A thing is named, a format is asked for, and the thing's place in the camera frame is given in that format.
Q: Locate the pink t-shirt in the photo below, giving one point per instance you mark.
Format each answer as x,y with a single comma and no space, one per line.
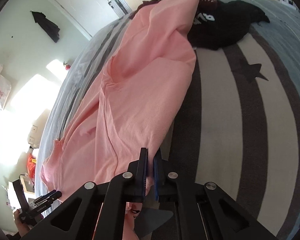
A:
132,102

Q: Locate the maroon garment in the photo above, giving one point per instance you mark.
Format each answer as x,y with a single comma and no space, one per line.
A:
208,4

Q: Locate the dark jacket hanging on wall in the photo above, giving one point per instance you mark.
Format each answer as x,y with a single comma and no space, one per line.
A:
48,26

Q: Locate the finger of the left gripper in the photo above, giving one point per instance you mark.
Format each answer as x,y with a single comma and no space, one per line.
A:
51,199
41,198

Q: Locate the red plastic bag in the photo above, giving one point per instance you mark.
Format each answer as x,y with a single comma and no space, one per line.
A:
31,166

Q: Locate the wall power sockets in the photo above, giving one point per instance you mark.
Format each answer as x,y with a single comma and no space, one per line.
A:
32,137

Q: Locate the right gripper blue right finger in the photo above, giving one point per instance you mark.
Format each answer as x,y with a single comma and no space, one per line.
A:
172,188

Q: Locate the red fire extinguisher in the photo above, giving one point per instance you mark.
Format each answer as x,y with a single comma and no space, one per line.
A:
66,65

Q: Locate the black garment with white print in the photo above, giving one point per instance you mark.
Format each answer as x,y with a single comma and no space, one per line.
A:
223,24

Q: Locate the striped star bed sheet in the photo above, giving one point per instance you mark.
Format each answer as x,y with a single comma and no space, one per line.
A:
236,136

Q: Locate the person's left hand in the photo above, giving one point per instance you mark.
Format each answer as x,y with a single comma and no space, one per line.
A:
23,228

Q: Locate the grey upright suitcase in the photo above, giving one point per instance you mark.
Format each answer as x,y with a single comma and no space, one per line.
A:
120,7

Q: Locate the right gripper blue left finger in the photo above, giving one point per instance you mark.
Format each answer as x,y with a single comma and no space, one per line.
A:
125,195

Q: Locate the white room door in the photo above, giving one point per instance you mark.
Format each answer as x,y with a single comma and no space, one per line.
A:
88,16

